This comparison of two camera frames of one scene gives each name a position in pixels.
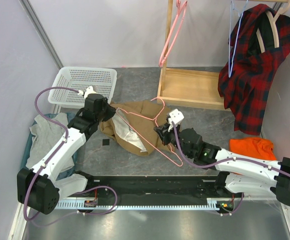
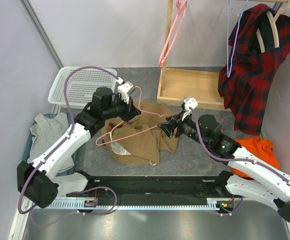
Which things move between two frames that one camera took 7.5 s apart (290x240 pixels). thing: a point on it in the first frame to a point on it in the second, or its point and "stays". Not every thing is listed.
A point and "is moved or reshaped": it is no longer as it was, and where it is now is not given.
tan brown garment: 133,126 is moved or reshaped
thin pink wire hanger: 118,109 to 144,112
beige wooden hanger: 273,20 stays
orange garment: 256,148 stays
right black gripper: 162,131 to 168,127
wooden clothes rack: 194,88 stays
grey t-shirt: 45,134 stays
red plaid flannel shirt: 252,61 stays
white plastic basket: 104,79 stays
